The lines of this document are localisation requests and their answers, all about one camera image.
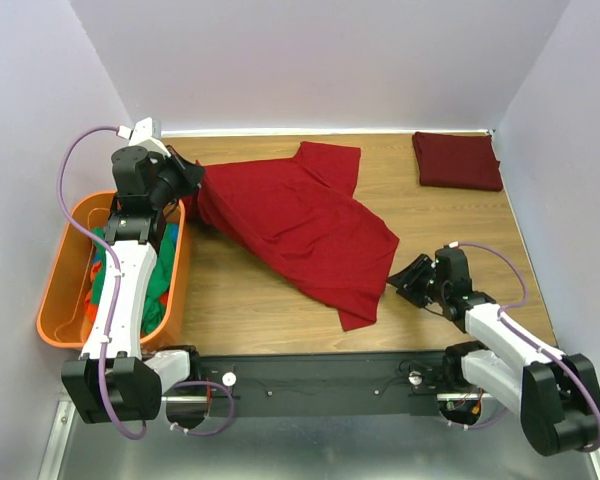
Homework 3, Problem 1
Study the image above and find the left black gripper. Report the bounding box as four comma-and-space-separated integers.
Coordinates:
150, 144, 206, 209

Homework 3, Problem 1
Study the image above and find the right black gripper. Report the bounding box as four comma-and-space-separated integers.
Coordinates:
385, 253, 447, 309

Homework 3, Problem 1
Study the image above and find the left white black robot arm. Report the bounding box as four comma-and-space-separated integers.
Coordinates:
61, 145, 205, 427

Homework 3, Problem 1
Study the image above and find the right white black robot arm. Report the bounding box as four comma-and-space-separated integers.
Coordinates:
387, 242, 600, 456

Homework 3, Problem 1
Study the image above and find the blue garment in basket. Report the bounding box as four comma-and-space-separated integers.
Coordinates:
169, 224, 179, 243

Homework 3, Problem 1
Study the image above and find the folded dark red t shirt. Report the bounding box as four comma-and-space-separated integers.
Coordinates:
412, 132, 503, 192

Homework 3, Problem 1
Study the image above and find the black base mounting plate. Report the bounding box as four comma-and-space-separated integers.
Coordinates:
163, 350, 487, 427

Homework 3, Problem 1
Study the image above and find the green t shirt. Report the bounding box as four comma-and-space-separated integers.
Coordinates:
91, 223, 177, 335

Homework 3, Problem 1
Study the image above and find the orange plastic basket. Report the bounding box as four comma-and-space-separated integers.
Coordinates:
37, 203, 192, 351

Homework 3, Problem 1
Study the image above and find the orange t shirt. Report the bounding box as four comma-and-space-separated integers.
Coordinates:
84, 261, 102, 324

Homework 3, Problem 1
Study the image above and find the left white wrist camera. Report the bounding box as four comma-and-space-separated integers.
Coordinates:
116, 117, 164, 151

